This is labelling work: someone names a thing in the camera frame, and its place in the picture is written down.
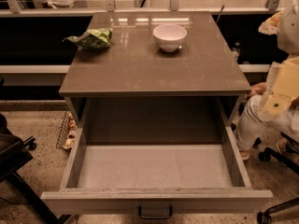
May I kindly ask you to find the small bottle behind cabinet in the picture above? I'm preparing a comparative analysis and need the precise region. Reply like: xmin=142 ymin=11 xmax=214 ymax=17
xmin=232 ymin=41 xmax=241 ymax=60

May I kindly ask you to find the black office chair right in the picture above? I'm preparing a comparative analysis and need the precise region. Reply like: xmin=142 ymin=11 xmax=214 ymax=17
xmin=257 ymin=133 xmax=299 ymax=224

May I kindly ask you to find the black chair base left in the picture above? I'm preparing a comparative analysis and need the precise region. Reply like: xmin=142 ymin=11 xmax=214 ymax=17
xmin=0 ymin=114 xmax=70 ymax=224

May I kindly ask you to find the wire basket with snacks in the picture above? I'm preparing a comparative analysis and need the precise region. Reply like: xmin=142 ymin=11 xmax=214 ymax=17
xmin=56 ymin=111 xmax=78 ymax=153

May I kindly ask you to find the grey top drawer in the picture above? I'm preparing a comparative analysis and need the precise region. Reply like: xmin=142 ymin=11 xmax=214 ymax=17
xmin=40 ymin=97 xmax=274 ymax=217

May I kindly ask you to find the seated person in white trousers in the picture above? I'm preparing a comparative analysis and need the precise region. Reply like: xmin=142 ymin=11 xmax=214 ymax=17
xmin=234 ymin=82 xmax=299 ymax=161

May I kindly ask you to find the grey drawer cabinet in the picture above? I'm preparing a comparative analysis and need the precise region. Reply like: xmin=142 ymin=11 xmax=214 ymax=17
xmin=59 ymin=11 xmax=249 ymax=146

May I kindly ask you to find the green chip bag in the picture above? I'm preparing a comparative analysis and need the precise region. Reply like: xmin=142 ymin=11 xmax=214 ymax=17
xmin=64 ymin=28 xmax=113 ymax=50

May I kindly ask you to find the white ceramic bowl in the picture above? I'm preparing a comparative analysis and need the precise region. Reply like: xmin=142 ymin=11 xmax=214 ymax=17
xmin=153 ymin=24 xmax=187 ymax=52

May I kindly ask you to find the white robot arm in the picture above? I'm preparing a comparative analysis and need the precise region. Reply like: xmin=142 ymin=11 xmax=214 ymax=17
xmin=259 ymin=0 xmax=299 ymax=120

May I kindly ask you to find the metal railing with posts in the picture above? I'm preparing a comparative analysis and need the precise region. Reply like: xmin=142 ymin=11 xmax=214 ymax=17
xmin=0 ymin=0 xmax=299 ymax=17

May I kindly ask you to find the black drawer handle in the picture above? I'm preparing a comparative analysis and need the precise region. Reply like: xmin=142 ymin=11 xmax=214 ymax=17
xmin=137 ymin=206 xmax=173 ymax=220

